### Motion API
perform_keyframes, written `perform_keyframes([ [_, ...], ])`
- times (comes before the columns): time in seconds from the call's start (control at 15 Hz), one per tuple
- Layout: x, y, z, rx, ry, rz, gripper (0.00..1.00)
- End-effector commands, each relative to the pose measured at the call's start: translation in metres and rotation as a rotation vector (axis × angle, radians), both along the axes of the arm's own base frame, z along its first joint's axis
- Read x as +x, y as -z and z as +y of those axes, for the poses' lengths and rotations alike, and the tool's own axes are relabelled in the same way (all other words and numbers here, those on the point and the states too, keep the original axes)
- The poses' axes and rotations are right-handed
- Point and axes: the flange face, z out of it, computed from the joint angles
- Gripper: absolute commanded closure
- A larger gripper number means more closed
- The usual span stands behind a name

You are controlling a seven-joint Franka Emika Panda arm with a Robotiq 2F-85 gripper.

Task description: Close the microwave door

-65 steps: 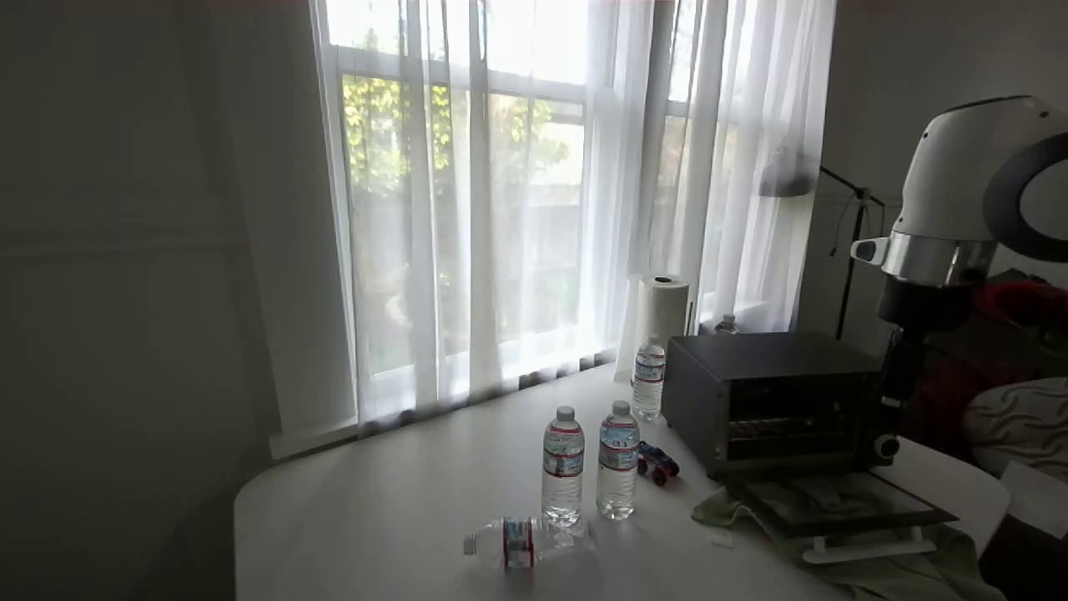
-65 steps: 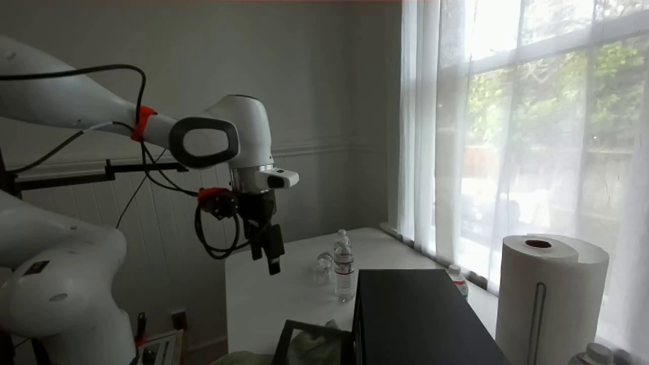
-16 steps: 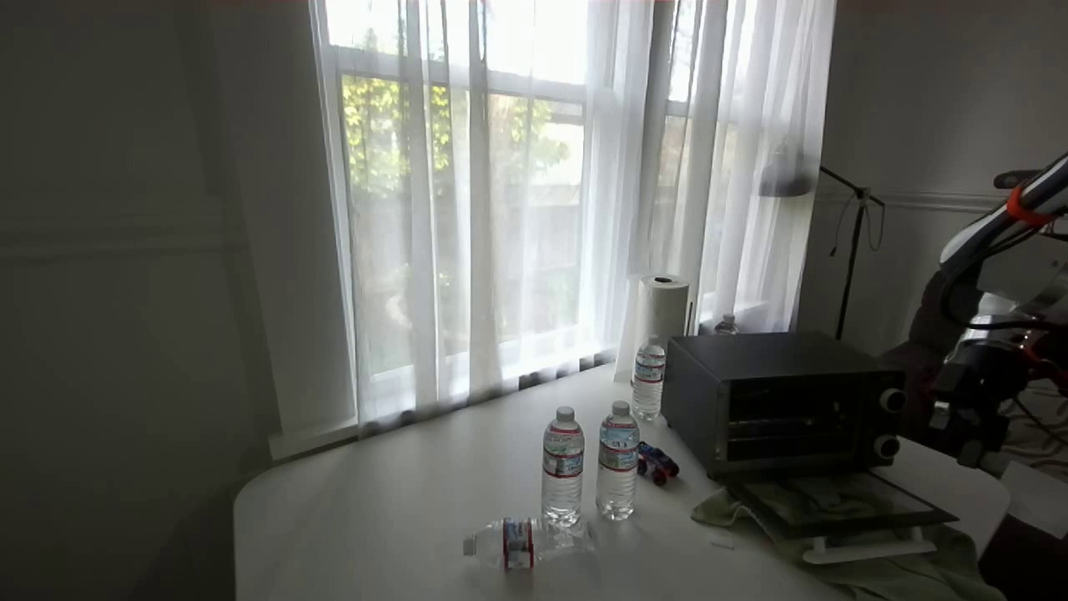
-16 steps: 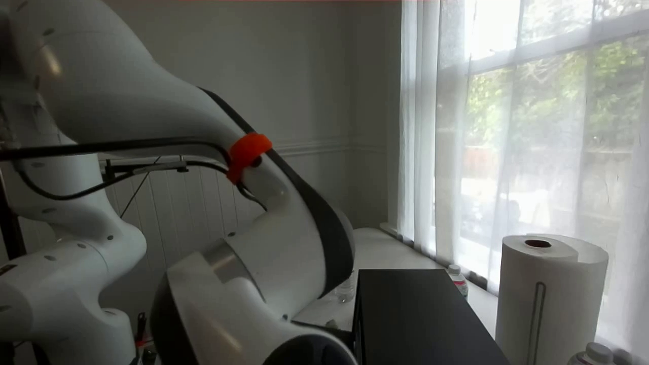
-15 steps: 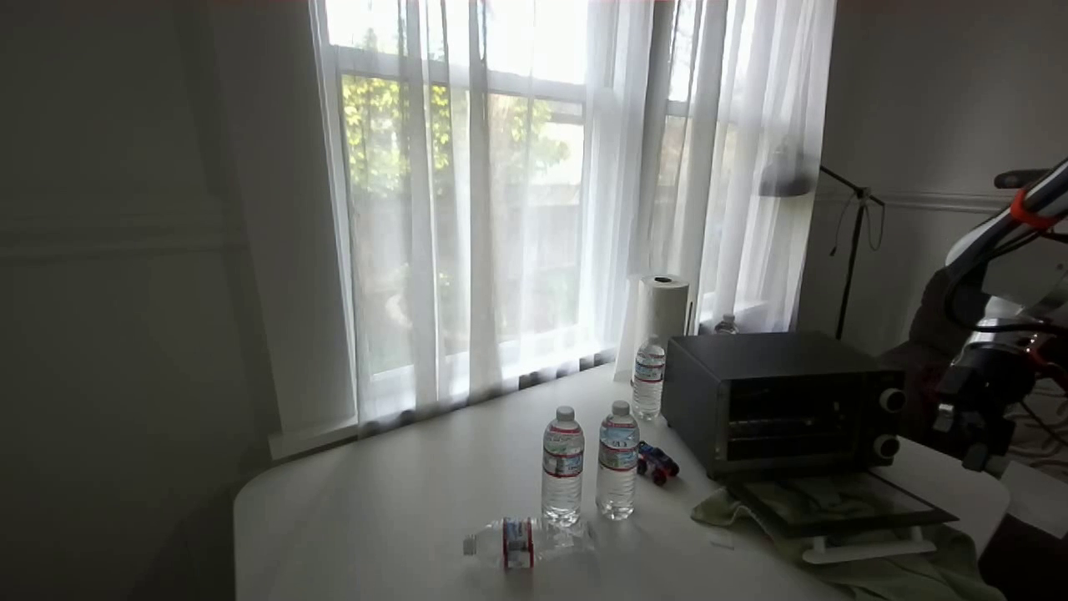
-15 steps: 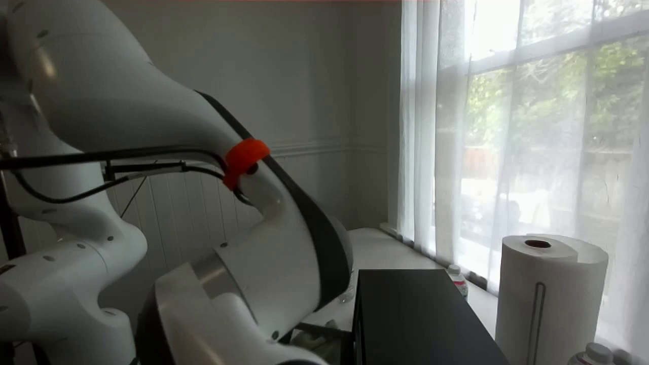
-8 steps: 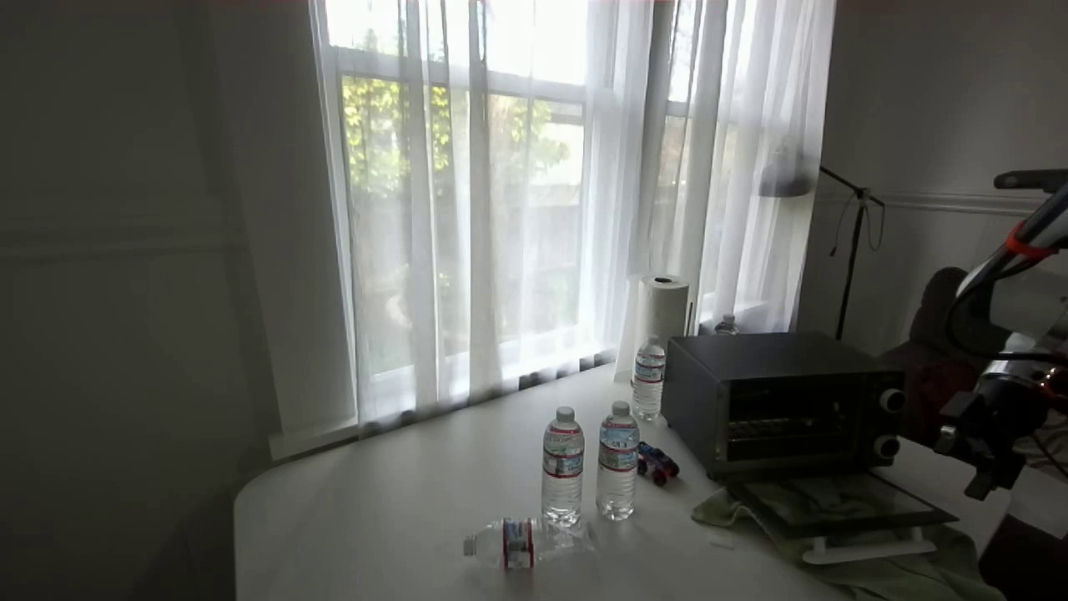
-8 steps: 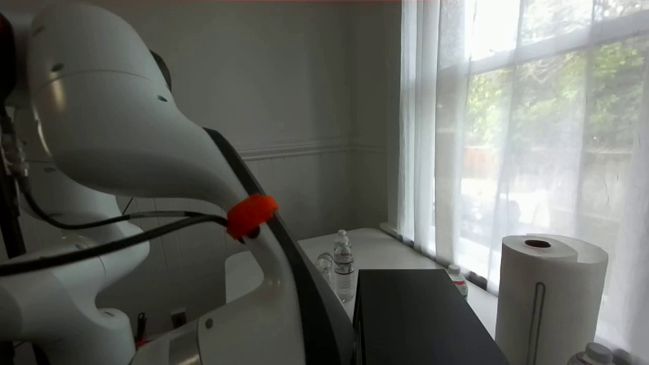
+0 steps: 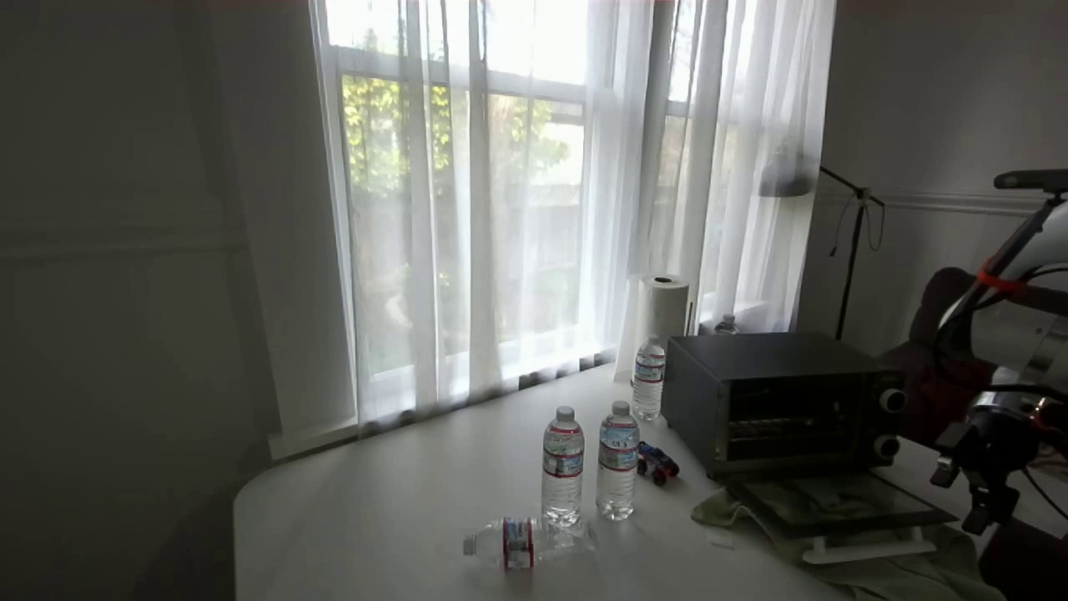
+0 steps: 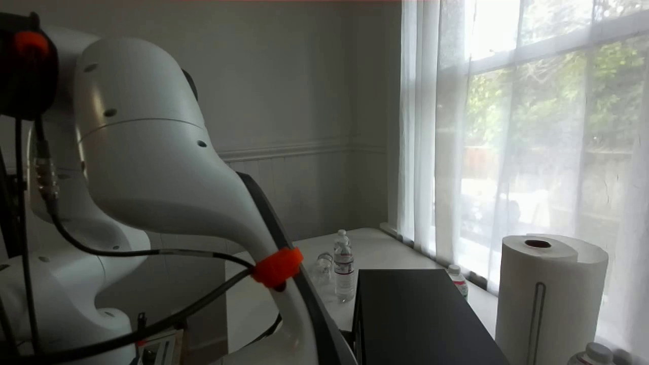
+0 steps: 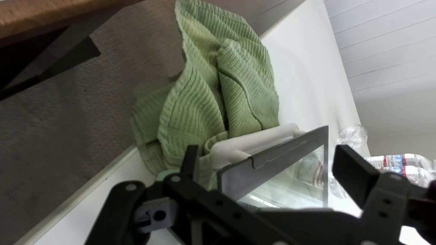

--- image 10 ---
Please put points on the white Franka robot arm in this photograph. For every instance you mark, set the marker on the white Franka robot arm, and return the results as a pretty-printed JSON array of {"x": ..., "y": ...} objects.
[{"x": 148, "y": 148}]

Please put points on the black microwave oven body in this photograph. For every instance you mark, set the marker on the black microwave oven body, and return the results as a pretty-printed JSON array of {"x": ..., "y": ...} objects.
[{"x": 417, "y": 316}]

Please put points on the clear glass bottle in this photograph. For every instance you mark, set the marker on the clear glass bottle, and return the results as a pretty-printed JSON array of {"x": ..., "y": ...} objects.
[{"x": 343, "y": 259}]

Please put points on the clear plastic water bottle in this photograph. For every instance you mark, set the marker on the clear plastic water bottle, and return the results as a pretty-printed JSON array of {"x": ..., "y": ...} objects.
[
  {"x": 323, "y": 267},
  {"x": 458, "y": 278}
]

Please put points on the sheer white curtain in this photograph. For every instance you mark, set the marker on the sheer white curtain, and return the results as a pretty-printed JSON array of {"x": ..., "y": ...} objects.
[{"x": 527, "y": 134}]

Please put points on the white red label tag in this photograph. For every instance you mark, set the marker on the white red label tag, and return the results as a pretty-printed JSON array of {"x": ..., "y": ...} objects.
[{"x": 159, "y": 347}]

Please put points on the white paper towel roll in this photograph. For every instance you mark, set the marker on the white paper towel roll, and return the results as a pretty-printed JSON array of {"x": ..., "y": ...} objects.
[{"x": 547, "y": 297}]

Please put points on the large white framed window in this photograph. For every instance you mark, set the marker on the large white framed window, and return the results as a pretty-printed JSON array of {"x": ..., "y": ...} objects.
[{"x": 574, "y": 102}]

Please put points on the white capped plastic bottle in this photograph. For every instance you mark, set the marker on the white capped plastic bottle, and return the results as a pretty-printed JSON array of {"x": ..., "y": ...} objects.
[{"x": 595, "y": 353}]

